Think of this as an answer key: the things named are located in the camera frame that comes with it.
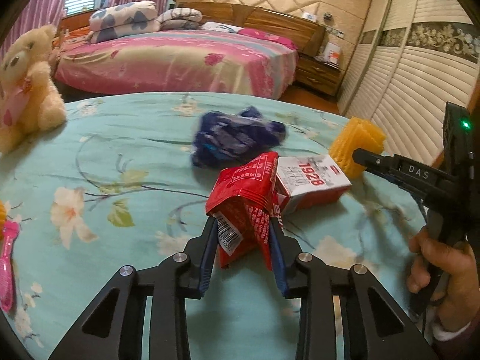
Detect red snack packet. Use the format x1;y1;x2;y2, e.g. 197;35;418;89
205;151;278;269

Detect orange foam fruit net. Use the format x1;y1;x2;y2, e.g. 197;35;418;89
329;117;386;180

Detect person's right hand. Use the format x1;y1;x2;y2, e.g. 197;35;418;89
406;226;480;332

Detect red white cigarette box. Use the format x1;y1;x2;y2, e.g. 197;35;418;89
275;154;352;215

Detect teal floral bedsheet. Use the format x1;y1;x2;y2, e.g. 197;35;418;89
1;93;424;359

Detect white louvered wardrobe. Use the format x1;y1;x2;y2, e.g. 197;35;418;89
338;0;479;165

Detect dark blue crumpled wrapper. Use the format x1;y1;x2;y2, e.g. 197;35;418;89
191;106;287;168

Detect wooden nightstand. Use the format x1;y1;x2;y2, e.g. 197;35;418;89
295;53;342;97

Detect white box on nightstand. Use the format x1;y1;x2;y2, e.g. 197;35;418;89
323;42;342;65

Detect pink hairbrush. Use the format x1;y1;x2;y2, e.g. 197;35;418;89
0;221;20;313

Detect orange foam cup net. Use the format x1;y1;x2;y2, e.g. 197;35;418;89
0;201;7;242

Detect wooden headboard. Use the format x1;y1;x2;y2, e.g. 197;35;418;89
178;2;326;57

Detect pink floral bed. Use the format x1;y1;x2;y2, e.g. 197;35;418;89
55;30;298;99

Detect cream teddy bear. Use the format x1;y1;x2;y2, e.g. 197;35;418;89
0;24;67;155

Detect pink pillow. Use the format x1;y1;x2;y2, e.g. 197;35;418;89
238;28;298;50

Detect white pillow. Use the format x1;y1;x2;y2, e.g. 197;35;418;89
199;21;242;33

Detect folded striped blanket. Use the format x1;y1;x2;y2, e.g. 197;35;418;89
157;7;203;30

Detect folded grey white quilt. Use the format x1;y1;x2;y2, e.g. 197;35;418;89
88;0;161;44

